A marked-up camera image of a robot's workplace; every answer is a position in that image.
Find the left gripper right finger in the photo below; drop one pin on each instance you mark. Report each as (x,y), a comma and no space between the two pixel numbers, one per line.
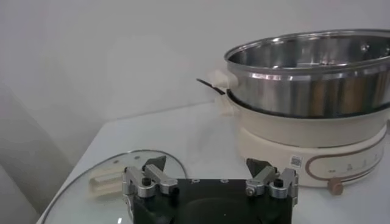
(262,179)

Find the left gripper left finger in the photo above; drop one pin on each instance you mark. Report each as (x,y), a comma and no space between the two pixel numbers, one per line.
(152,185)

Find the stainless steel steamer basket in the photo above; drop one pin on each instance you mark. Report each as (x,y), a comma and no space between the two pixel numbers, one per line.
(304,91)

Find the cream electric cooker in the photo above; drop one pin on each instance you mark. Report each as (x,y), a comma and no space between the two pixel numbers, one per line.
(289,131)

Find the glass pot lid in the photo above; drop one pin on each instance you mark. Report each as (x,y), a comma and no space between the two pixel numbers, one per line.
(76,207)

